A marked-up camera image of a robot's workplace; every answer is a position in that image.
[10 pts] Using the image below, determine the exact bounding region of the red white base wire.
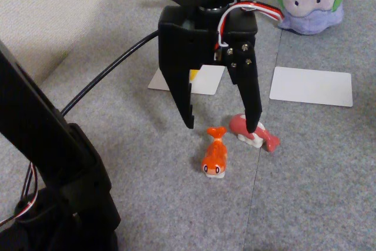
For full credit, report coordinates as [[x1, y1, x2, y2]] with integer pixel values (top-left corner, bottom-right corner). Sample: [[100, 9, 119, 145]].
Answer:
[[0, 161, 39, 226]]

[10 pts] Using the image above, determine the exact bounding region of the purple Goomy plush toy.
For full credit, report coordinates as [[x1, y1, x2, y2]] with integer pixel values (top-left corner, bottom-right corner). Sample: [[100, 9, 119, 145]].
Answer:
[[270, 0, 353, 36]]

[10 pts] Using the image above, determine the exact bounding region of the gray carpet tile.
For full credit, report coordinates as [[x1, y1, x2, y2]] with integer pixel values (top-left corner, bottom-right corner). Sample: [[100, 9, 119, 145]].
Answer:
[[0, 0, 283, 251], [243, 0, 376, 251]]

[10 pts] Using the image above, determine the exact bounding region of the red white gripper servo wire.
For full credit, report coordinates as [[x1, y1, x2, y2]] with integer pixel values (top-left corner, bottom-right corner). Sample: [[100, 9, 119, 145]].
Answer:
[[216, 0, 286, 49]]

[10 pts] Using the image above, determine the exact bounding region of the orange shrimp sushi figure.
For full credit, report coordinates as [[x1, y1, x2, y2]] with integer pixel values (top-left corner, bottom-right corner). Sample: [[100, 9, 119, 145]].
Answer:
[[200, 126, 229, 179]]

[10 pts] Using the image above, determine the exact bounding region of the pink tuna sushi figure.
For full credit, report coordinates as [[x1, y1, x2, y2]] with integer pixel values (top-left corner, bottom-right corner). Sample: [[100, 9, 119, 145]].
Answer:
[[229, 113, 280, 153]]

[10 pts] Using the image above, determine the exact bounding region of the black camera cable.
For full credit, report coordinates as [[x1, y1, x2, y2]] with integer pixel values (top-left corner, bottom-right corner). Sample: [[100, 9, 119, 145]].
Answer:
[[59, 31, 160, 116]]

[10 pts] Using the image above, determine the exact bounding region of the white rectangular card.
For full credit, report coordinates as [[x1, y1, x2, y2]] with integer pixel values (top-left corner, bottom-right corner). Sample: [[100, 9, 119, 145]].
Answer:
[[268, 66, 353, 108], [147, 64, 226, 96]]

